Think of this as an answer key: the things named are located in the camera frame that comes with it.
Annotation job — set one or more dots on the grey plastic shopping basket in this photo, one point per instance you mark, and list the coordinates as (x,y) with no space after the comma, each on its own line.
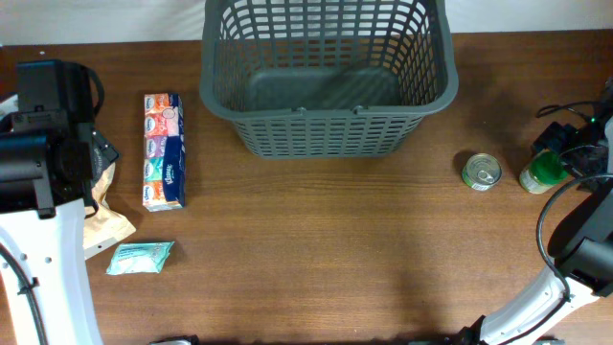
(326,78)

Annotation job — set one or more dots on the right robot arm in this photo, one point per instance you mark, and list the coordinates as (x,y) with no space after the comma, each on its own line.
(578,255)

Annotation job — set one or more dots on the Kleenex tissue multipack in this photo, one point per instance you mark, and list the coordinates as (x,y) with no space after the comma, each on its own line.
(164,173)

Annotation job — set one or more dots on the crumpled brown paper pouch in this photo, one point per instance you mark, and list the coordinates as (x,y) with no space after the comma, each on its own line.
(107,227)

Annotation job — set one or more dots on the teal wet wipes pack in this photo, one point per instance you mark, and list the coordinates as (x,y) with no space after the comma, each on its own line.
(131,258)

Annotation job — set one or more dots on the tin can with pull tab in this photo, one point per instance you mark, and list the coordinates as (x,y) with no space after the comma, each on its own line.
(481,172)

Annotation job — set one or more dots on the glass jar green lid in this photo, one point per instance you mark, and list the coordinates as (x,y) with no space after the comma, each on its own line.
(543,173)

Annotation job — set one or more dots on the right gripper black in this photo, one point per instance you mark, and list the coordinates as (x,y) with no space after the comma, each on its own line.
(554,137)

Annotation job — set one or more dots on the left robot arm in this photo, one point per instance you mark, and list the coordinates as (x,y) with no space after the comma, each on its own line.
(47,170)

